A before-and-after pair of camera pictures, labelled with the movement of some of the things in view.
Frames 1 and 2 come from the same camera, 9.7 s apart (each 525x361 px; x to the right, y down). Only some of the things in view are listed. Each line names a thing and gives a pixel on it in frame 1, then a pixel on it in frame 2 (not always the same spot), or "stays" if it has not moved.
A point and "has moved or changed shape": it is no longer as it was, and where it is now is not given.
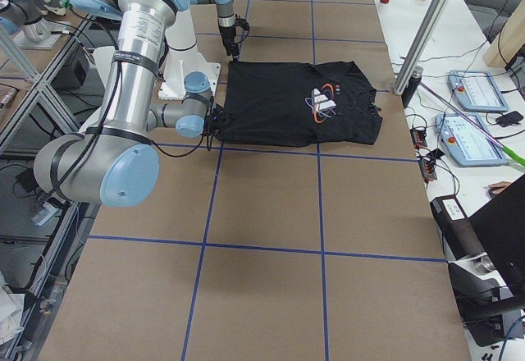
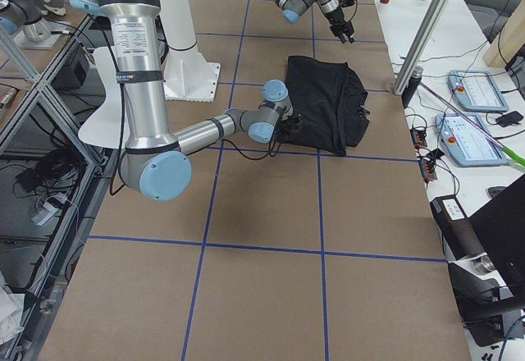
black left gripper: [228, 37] → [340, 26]
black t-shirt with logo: [298, 103] has moved or changed shape
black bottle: [412, 85] stays
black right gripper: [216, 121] → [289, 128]
